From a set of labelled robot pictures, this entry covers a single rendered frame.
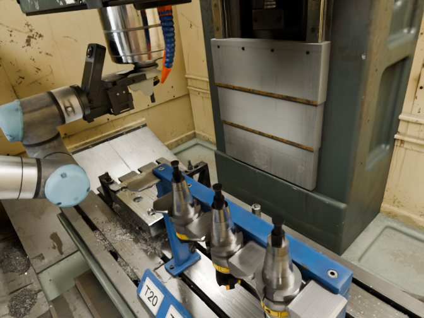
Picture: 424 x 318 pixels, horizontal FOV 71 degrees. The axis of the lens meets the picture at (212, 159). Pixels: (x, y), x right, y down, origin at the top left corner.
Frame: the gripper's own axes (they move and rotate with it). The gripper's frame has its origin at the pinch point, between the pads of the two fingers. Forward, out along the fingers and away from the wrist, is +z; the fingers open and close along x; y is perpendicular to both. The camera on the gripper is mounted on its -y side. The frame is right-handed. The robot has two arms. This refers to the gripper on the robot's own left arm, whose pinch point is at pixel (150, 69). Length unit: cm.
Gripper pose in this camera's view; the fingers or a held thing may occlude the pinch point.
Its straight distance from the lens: 80.6
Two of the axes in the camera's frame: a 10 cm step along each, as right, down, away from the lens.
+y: 1.3, 8.5, 5.1
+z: 7.4, -4.2, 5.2
